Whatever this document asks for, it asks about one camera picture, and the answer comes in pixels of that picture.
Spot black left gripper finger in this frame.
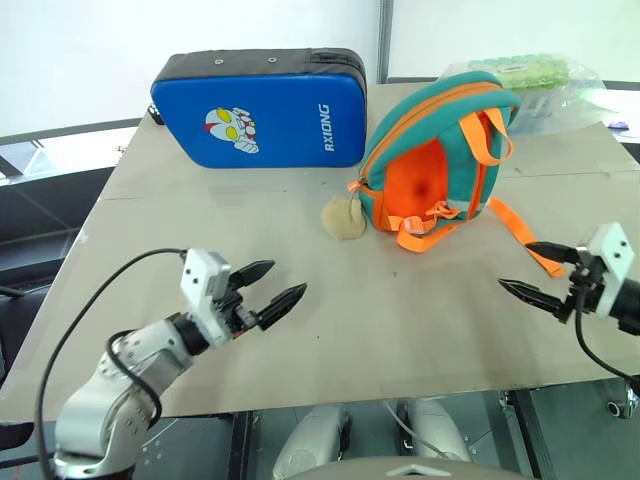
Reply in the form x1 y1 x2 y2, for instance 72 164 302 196
229 259 277 290
257 282 308 332

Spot black table frame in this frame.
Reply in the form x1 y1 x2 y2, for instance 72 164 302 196
219 382 640 480

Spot grey robot torso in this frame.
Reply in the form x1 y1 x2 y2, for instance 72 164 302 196
293 452 522 480

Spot silver robot leg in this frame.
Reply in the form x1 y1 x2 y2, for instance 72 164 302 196
272 403 354 480
394 397 474 464

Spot silver left robot leg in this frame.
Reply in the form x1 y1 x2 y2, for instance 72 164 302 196
272 403 354 480

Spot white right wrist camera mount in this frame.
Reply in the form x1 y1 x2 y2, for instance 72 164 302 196
574 222 634 319

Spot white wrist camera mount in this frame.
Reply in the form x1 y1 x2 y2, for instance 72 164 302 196
574 222 634 319
178 247 234 349

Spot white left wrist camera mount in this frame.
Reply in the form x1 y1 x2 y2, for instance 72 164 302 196
178 247 234 349

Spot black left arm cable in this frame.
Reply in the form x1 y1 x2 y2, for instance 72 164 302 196
36 248 189 480

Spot orange and teal backpack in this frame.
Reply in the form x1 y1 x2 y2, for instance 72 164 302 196
347 68 569 279

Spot silver right robot leg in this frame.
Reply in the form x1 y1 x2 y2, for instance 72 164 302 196
394 397 474 464

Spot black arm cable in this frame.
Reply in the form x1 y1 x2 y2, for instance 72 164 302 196
572 294 640 384
36 248 189 480

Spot blue cartoon print padded case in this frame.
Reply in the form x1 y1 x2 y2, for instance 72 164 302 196
149 47 369 170

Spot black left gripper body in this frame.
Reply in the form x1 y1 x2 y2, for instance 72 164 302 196
213 278 262 342

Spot clear plastic bag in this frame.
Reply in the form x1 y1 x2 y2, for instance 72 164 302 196
438 52 622 137

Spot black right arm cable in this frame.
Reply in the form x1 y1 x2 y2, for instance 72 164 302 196
572 294 640 384

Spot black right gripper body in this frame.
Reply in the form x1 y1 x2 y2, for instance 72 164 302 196
565 252 608 320

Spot caster wheel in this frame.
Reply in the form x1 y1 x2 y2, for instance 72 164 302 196
601 383 640 422

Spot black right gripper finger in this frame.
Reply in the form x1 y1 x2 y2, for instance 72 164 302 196
497 277 574 324
526 241 582 265

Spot green tissue pack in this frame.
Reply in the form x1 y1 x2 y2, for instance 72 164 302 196
449 55 572 92

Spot beige plush keychain toy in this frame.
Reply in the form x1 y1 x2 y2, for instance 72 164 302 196
319 192 369 243

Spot black vertical pole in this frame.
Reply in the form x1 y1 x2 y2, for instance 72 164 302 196
374 0 392 85

